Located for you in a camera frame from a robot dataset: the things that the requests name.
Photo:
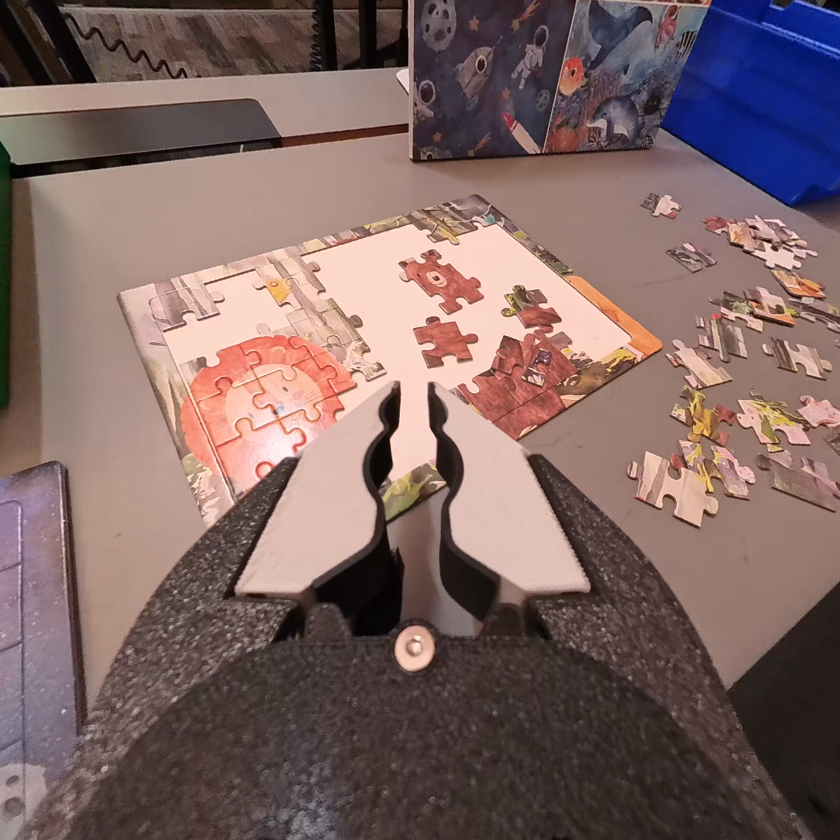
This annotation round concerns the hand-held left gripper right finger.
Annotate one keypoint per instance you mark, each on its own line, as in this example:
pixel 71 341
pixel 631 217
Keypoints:
pixel 512 525

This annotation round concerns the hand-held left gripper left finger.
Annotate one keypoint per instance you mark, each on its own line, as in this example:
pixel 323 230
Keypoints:
pixel 308 525

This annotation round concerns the assembled orange lion pieces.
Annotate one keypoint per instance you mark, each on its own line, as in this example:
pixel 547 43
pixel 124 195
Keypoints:
pixel 223 394

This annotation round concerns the jigsaw pieces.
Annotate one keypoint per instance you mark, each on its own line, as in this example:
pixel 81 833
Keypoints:
pixel 669 489

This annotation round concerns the jigsaw puzzle frame board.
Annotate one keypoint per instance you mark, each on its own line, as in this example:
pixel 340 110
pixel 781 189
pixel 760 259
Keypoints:
pixel 367 282

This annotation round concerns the joined brown bear face pieces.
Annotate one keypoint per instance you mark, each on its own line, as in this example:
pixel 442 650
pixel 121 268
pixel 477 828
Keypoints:
pixel 439 282

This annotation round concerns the small purple puzzle piece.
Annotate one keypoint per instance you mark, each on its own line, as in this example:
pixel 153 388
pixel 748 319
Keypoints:
pixel 538 361

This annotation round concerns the plain brown puzzle piece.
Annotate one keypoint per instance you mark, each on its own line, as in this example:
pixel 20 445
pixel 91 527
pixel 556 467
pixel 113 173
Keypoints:
pixel 446 344

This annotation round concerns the brown green puzzle piece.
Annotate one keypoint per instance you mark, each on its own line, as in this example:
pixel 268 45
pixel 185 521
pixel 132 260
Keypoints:
pixel 535 312

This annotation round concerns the space themed puzzle board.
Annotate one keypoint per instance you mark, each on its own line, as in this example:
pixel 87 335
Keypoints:
pixel 33 590

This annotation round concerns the green plastic bin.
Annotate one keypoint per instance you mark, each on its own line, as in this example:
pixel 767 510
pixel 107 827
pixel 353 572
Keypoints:
pixel 5 275

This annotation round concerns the black flat panel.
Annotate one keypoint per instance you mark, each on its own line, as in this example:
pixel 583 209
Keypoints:
pixel 164 128

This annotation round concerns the illustrated puzzle box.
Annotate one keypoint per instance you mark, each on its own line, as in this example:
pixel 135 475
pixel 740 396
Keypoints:
pixel 492 79

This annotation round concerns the blue plastic bin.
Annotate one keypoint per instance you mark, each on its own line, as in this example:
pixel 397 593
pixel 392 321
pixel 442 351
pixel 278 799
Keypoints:
pixel 754 98

